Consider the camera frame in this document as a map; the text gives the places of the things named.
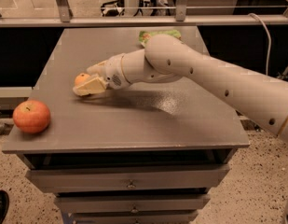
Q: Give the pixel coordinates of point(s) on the grey drawer cabinet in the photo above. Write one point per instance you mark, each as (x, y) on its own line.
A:
(170, 124)

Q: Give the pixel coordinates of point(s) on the black office chair base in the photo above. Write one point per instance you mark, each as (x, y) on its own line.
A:
(120, 8)

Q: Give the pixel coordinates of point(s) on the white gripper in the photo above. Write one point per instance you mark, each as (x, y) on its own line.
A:
(113, 72)

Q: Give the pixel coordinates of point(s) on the middle grey drawer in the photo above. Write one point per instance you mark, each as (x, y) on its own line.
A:
(132, 203)

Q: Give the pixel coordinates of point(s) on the bottom grey drawer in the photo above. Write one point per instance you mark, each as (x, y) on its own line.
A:
(164, 217)

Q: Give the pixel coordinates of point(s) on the small orange fruit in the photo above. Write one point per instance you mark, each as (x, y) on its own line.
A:
(81, 78)

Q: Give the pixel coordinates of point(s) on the top grey drawer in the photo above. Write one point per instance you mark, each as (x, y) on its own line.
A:
(128, 178)

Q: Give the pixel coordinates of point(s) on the grey drawer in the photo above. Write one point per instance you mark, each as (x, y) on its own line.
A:
(164, 217)
(132, 203)
(128, 178)

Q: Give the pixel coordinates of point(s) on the red apple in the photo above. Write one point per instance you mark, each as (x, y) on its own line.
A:
(31, 116)

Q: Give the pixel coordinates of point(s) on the black shoe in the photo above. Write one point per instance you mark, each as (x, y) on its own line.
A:
(4, 205)

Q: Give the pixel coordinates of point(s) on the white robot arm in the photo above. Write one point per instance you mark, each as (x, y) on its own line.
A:
(165, 58)

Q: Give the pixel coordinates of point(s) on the grey metal railing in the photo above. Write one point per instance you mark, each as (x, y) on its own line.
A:
(87, 13)

